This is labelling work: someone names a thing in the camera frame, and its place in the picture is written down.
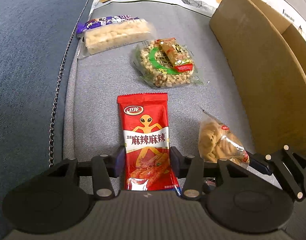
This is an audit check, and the brown cardboard box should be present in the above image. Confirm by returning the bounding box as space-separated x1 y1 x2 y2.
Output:
209 0 306 155

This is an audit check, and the rice puff bar pack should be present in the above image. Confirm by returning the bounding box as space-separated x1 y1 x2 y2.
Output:
78 18 156 59

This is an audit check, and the purple swirl candy packet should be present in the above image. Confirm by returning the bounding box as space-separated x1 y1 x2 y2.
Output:
76 15 139 37

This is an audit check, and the red spicy snack packet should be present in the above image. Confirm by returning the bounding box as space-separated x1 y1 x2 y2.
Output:
117 93 180 193

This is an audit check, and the round peanut brittle pack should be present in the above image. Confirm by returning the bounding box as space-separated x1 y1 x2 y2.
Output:
133 39 203 89

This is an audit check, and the brown cookie bag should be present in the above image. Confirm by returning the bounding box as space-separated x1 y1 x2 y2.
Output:
198 110 250 168

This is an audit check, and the grey printed sofa cover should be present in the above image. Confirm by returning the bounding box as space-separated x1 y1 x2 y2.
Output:
61 0 306 240

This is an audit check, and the red gold candy bar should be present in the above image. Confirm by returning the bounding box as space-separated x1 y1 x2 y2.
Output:
157 37 193 73

